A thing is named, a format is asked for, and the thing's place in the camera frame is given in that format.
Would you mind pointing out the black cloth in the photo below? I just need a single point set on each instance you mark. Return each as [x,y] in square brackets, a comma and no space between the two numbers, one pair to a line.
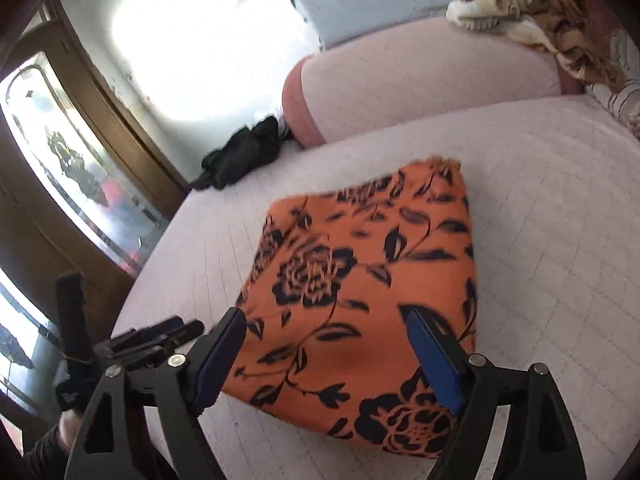
[240,155]

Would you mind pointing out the orange black floral shirt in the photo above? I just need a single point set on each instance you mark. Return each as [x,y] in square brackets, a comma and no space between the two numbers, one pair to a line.
[350,285]

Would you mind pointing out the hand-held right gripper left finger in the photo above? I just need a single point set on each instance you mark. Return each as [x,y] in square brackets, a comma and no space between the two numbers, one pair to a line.
[220,360]

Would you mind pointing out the pink quilted bolster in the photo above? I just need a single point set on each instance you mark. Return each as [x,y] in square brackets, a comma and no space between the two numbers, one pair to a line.
[425,90]

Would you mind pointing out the beige brown floral blanket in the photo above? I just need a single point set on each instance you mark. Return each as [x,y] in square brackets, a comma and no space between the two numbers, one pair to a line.
[540,5]

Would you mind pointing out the grey pillow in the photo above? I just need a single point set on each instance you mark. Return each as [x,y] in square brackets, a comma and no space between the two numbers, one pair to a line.
[375,0]

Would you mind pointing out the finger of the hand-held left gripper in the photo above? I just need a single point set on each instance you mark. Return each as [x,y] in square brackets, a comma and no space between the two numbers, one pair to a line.
[150,330]
[180,337]

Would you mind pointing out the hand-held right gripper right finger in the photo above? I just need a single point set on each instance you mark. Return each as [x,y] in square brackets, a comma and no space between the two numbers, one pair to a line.
[435,360]

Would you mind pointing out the person's left forearm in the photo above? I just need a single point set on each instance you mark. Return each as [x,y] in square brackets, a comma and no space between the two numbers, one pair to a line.
[45,455]

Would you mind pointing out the white lace cloth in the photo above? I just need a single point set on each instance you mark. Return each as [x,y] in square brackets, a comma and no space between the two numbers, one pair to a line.
[284,127]

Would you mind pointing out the wooden door with patterned glass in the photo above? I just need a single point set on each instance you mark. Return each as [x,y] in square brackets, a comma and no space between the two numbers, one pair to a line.
[75,160]

